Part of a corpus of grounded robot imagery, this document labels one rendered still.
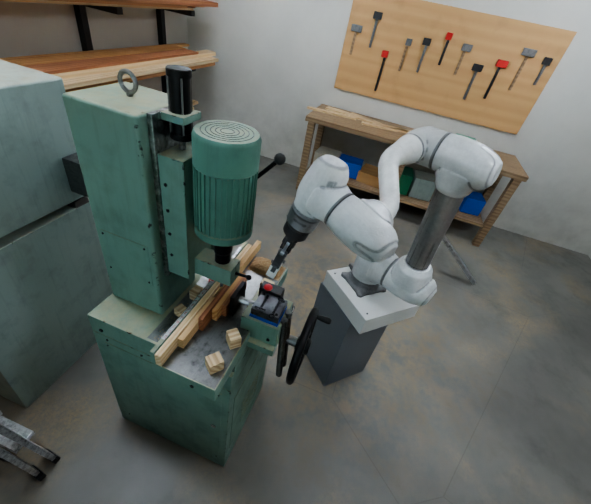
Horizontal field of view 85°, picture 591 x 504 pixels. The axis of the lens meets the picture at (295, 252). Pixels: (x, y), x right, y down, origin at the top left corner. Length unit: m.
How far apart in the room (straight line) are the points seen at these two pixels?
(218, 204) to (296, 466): 1.42
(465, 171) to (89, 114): 1.08
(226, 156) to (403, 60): 3.35
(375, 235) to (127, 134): 0.65
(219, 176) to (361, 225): 0.37
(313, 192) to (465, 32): 3.37
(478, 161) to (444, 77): 2.90
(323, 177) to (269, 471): 1.49
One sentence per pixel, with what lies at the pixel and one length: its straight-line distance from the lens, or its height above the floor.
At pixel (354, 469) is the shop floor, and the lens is 1.99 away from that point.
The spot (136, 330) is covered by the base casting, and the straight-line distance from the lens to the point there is 1.29.
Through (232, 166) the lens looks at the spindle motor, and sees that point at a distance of 0.83.
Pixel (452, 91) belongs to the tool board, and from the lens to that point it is 4.07.
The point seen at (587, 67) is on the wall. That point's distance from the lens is 4.29.
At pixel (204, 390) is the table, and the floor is 0.88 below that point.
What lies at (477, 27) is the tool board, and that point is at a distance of 4.04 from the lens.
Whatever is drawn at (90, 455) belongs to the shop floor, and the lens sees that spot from 2.01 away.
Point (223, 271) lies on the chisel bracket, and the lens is 1.09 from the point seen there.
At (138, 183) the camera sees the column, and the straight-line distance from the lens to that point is 0.99.
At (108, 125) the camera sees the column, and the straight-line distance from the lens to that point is 0.97.
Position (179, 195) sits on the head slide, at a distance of 0.97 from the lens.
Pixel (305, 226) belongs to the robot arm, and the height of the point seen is 1.33.
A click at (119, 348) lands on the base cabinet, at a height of 0.67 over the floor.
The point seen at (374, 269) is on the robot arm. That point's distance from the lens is 1.57.
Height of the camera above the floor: 1.80
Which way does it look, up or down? 38 degrees down
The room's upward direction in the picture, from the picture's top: 12 degrees clockwise
